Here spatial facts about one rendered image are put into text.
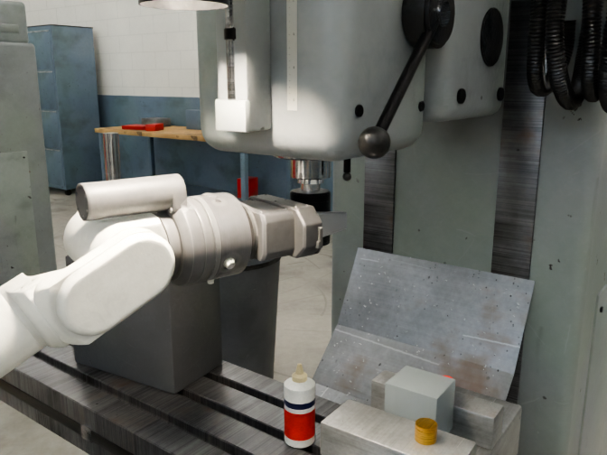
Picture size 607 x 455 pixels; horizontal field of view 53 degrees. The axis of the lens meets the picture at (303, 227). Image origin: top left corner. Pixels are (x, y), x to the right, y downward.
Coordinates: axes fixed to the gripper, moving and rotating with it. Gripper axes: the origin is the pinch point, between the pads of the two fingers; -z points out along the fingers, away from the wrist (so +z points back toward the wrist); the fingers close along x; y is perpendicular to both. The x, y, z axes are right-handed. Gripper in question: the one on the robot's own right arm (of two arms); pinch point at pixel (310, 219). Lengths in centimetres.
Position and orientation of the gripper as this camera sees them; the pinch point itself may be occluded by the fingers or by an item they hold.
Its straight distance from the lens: 71.1
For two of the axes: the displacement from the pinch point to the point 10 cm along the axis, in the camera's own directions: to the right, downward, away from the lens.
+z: -7.9, 1.4, -6.0
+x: -6.2, -1.9, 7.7
